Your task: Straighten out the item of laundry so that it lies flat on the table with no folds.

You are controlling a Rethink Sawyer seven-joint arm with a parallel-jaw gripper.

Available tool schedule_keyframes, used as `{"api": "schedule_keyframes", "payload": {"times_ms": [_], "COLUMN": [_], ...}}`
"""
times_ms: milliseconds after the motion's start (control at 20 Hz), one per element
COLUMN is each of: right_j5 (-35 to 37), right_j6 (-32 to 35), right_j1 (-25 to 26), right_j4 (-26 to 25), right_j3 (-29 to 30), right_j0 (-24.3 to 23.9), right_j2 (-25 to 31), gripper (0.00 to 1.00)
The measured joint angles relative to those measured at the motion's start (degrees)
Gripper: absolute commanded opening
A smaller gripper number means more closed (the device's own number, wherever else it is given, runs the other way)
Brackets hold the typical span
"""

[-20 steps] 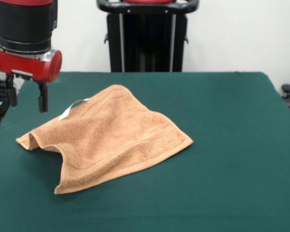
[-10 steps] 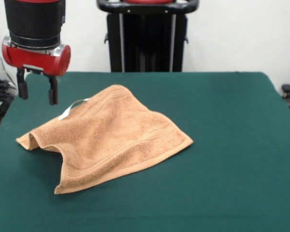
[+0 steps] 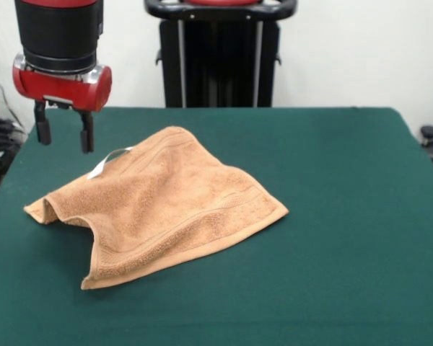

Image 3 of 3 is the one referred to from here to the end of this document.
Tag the dark green table cloth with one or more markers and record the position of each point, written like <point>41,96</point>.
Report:
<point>274,288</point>

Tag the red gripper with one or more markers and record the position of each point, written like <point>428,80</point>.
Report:
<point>61,88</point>

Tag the tan terry towel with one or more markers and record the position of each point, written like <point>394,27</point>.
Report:
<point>166,209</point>

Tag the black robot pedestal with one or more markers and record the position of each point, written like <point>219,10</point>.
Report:
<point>220,65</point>

